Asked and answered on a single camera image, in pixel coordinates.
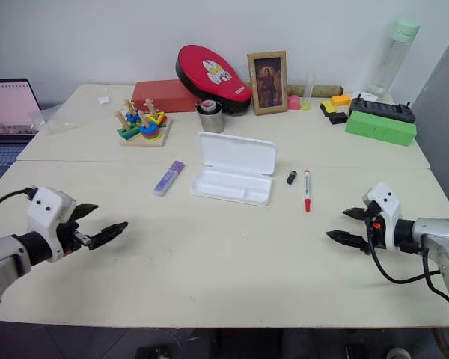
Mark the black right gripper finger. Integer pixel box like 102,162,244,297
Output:
326,229,372,256
342,206,372,222

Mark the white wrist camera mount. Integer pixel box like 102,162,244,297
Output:
26,186,77,263
361,181,404,251

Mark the metal cup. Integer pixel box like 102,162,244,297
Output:
195,100,226,134

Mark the wooden rolling pin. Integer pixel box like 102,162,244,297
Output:
285,83,345,97

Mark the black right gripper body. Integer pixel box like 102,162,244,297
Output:
364,200,388,251

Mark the crumpled white paper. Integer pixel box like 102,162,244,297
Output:
351,89,379,102

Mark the red white marker pen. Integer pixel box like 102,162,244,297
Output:
303,169,313,214

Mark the clear plastic tube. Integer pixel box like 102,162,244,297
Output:
303,74,316,105

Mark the wooden shape stacking toy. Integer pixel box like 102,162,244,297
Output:
114,97,174,148

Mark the clear bottle green lid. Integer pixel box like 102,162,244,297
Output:
367,19,421,99

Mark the red black oval case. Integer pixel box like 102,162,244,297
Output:
174,44,254,117

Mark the clear plastic bag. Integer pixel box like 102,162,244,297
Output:
27,99,85,136

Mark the yellow black toy block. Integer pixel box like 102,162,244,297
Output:
319,100,340,117

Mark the red rectangular box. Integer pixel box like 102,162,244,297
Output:
130,79,200,114

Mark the small clear white-label bag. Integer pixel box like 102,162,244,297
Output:
97,87,115,106

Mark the purple highlighter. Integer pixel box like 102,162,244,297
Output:
152,159,186,197

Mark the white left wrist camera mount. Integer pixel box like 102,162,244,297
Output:
26,186,77,263

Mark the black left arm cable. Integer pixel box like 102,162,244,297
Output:
0,188,37,227

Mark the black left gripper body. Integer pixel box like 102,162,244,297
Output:
55,219,94,260

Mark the white plastic case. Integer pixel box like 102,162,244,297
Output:
189,130,278,207

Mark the wooden picture frame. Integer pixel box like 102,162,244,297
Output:
246,49,290,117

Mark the open laptop computer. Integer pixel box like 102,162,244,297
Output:
0,78,43,195

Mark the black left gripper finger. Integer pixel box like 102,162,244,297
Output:
85,221,129,251
72,203,100,222

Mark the black battery charger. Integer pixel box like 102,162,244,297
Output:
348,96,417,125

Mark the green rectangular box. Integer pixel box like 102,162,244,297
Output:
344,110,418,148

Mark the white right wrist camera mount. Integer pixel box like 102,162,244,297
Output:
361,181,404,251

